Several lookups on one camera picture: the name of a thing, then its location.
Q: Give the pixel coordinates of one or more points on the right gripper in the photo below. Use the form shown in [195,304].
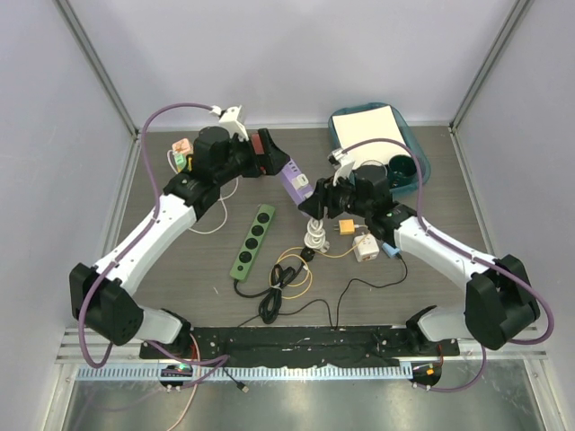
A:
[324,196]

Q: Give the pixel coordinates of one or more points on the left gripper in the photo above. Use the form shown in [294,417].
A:
[272,161]

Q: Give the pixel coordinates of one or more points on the purple power strip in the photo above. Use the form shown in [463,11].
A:
[287,174]

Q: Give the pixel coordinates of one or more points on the small white usb charger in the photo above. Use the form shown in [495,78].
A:
[300,181]

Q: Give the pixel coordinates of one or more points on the yellow charger plug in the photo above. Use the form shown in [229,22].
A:
[346,227]

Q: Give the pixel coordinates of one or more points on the green power strip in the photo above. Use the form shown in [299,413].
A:
[252,243]

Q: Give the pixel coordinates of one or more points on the white cube adapter plug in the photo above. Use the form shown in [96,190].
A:
[365,247]

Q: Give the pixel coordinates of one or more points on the blue charger plug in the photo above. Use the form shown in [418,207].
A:
[391,251]

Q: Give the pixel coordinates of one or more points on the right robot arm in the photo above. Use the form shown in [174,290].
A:
[496,307]

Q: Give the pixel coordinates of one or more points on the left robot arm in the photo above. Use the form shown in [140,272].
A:
[102,294]

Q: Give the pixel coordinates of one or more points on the black round plug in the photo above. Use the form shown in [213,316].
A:
[307,254]

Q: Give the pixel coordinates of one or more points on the pink mug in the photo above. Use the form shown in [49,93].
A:
[257,144]

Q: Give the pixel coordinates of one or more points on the dark green cup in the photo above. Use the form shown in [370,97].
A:
[402,170]

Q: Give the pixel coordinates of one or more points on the white paper sheet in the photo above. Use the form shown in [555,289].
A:
[357,127]

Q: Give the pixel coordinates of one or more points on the teal plastic tray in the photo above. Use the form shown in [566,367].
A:
[412,145]

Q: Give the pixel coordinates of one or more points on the black mounting plate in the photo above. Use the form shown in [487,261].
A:
[386,340]

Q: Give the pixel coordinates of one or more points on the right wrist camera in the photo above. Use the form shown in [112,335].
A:
[343,163]

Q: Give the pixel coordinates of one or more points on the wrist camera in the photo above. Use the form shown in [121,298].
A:
[231,119]
[343,163]

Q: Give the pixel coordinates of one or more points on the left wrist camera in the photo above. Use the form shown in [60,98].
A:
[231,119]

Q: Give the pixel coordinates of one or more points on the slotted cable duct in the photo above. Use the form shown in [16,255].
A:
[159,371]

